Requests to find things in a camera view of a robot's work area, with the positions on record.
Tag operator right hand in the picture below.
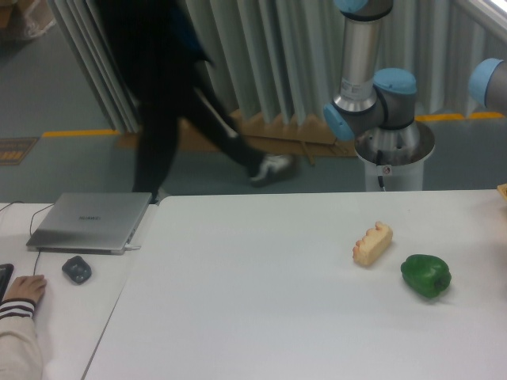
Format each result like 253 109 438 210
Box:
3 275 48 306

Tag beige toy bread slice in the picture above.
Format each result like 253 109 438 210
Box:
353 222 393 267

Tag striped beige sleeve forearm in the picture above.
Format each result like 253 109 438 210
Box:
1 298 43 379

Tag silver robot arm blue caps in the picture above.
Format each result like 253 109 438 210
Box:
324 1 506 141

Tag wicker basket edge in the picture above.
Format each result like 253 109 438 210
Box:
497 183 507 202

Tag black keyboard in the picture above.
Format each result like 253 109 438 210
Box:
0 264 14 301

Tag silver Huawei laptop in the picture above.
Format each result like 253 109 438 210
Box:
26 192 151 254

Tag cardboard boxes top left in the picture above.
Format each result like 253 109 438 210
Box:
1 0 55 43

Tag walking person in black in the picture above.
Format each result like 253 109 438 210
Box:
97 1 299 203

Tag cardboard sheet on floor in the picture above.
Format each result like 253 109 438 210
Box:
115 110 356 165

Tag grey folding partition screen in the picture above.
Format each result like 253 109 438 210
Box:
50 1 506 132

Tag green bell pepper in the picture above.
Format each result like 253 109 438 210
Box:
400 254 452 299

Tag black laptop cable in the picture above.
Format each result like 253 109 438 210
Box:
0 200 55 277

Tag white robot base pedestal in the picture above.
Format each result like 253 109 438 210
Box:
355 121 435 192

